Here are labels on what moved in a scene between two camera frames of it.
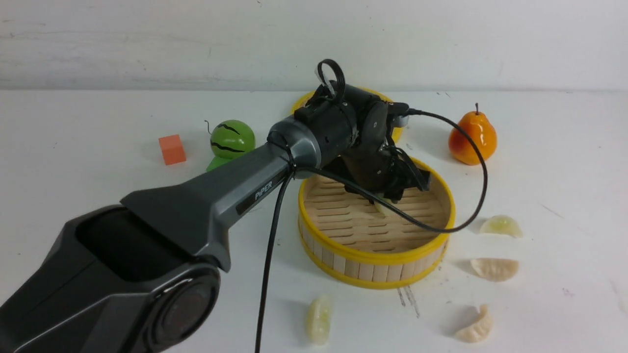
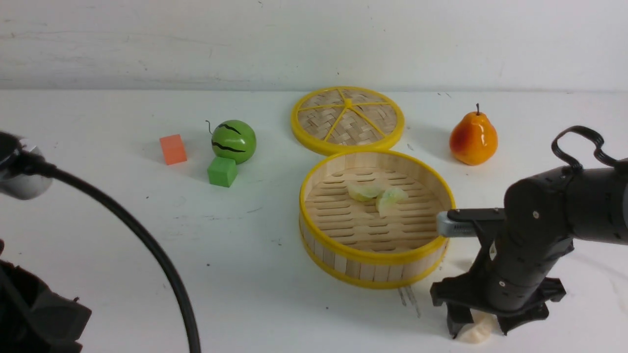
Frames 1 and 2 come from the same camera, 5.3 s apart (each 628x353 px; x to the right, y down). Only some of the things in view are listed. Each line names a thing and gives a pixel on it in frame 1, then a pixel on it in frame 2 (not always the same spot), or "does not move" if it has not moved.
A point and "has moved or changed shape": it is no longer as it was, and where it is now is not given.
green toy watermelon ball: (232, 139) does not move
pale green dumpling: (319, 319) has moved or changed shape
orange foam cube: (172, 149) does not move
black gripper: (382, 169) -> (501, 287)
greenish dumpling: (384, 211) does not move
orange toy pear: (479, 128) does not move
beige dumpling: (495, 269) has moved or changed shape
